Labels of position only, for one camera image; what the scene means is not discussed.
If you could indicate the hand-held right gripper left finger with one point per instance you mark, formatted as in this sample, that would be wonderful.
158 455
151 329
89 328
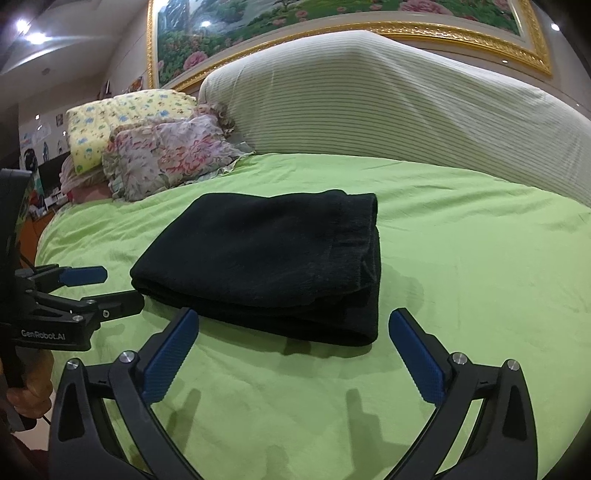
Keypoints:
168 361

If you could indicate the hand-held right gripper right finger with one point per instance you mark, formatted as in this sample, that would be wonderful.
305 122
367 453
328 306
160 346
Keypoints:
418 364

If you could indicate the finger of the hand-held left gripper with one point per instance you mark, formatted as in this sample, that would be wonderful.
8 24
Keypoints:
83 276
115 305

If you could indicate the black pants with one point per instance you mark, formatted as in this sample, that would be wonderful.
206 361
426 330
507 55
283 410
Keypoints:
268 263

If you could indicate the person's left hand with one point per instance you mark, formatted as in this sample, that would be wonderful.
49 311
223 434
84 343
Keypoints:
34 392

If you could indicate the green bed sheet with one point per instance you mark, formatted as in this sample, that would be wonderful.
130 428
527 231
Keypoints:
461 286

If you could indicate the pink blanket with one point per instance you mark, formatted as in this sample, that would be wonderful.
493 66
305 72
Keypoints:
83 184

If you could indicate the floral ruffled pillow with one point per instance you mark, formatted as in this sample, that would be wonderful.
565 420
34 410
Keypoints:
175 152

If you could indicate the yellow printed pillow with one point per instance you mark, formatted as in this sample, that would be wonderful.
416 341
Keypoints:
115 120

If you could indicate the white striped headboard cushion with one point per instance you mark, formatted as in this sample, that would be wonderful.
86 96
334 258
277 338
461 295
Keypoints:
392 101

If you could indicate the gold framed floral painting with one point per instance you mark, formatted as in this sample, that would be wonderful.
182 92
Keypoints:
277 27

